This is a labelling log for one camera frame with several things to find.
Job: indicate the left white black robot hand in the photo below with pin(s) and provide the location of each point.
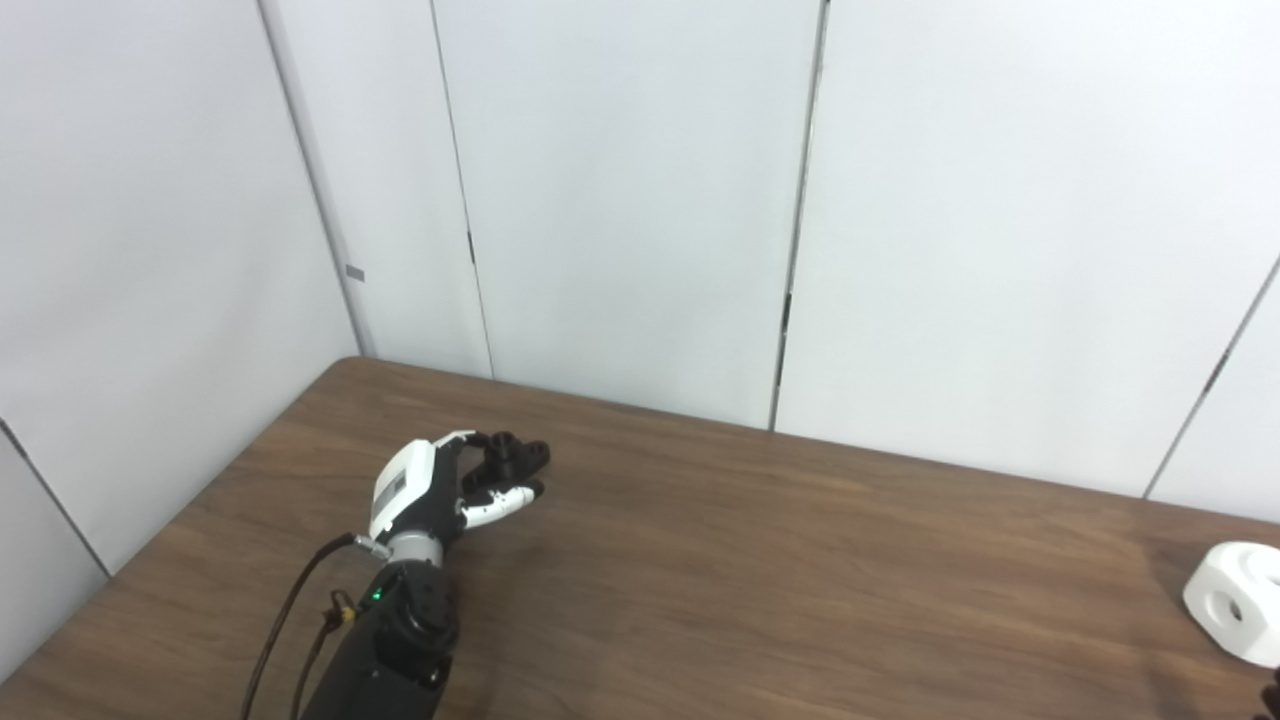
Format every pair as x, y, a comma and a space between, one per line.
400, 490

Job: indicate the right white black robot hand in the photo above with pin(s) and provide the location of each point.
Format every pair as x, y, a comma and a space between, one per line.
1273, 704

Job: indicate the round white plastic piece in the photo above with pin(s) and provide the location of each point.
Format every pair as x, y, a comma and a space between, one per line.
1245, 600

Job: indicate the black flanged holder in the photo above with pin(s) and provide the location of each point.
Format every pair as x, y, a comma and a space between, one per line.
505, 458

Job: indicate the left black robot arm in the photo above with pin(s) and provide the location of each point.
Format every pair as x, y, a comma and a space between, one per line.
390, 650

